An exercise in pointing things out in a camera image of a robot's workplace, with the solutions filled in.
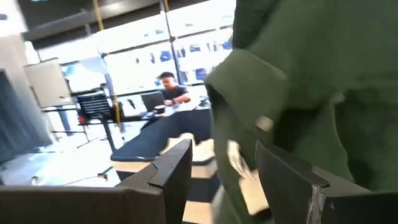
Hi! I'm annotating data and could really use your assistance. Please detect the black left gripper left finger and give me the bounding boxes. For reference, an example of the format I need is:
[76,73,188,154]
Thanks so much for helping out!
[0,138,194,224]

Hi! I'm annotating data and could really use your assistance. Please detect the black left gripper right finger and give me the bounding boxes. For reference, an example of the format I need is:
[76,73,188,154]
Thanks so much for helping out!
[255,139,398,224]

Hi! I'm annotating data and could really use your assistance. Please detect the dark green garment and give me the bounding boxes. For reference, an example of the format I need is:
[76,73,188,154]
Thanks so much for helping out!
[204,0,398,224]

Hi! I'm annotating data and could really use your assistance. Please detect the navy white striped fabric bin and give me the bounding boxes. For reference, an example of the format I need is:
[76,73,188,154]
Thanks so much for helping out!
[109,108,222,224]

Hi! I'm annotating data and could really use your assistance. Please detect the black mesh office chair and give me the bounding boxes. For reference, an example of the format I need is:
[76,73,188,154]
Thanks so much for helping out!
[75,91,126,154]

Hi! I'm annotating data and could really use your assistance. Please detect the dark laptop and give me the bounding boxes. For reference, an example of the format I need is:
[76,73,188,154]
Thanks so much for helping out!
[140,90,166,113]

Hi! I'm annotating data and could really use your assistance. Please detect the white board panel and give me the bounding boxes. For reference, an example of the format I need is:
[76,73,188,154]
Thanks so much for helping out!
[22,57,74,109]

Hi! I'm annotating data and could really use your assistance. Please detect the person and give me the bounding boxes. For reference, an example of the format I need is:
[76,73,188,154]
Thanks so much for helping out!
[156,71,192,107]

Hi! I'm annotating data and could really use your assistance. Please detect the yellow pole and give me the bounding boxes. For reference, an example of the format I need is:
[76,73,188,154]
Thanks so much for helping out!
[92,0,123,126]

